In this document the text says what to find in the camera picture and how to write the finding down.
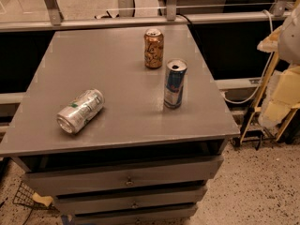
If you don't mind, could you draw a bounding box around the blue silver redbull can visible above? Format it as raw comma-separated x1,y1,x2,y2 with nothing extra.
164,59,188,109

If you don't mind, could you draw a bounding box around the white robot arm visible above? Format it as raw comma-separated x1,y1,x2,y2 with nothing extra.
278,5,300,65

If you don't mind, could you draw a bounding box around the gold patterned soda can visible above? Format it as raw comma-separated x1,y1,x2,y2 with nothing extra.
144,28,164,68

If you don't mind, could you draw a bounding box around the silver green soda can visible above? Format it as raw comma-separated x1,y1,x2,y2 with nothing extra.
56,89,105,134

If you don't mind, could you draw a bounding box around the grey drawer cabinet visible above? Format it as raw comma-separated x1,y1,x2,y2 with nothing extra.
0,25,239,225

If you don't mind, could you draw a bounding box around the top drawer knob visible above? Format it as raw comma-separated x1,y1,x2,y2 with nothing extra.
125,177,134,187

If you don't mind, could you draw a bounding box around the drawer knob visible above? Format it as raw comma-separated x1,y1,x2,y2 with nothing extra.
125,177,134,187
131,202,139,209

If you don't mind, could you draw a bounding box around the middle drawer knob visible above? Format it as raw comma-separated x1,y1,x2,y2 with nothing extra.
131,202,139,209

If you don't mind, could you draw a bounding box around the yellow foam block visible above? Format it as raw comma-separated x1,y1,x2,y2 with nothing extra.
259,65,300,128

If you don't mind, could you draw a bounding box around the grey metal railing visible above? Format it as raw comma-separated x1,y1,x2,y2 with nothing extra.
0,0,299,32

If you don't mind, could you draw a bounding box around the black cable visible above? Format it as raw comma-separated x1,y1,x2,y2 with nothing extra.
176,13,217,80

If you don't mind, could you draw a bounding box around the yellow metal cart frame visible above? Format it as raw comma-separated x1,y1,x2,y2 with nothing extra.
232,52,300,150

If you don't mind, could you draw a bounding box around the white cable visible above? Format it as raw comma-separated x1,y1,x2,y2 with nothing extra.
222,8,275,105

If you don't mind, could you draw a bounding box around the black wire basket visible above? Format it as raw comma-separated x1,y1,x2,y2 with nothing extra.
13,182,46,210

